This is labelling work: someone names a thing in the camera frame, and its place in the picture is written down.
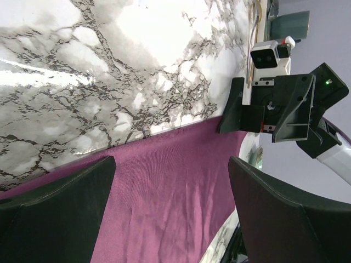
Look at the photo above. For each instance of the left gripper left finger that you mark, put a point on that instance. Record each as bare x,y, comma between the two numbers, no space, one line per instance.
59,221

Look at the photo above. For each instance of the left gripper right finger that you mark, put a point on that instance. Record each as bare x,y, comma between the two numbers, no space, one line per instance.
282,223

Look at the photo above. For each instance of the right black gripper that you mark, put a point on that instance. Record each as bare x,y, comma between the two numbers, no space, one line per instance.
280,105

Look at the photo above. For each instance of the purple cloth napkin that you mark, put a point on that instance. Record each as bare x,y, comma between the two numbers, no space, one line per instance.
169,196

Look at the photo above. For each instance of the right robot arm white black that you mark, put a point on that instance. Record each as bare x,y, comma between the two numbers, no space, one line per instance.
326,142

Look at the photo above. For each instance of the light green plate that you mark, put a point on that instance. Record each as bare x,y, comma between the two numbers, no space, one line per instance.
255,158

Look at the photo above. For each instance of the dark teal mug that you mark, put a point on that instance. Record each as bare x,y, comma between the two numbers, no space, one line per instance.
295,25

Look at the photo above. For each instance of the gold spoon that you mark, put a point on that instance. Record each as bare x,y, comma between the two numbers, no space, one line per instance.
258,7

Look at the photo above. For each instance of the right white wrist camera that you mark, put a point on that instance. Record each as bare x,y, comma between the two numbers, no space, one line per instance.
269,53

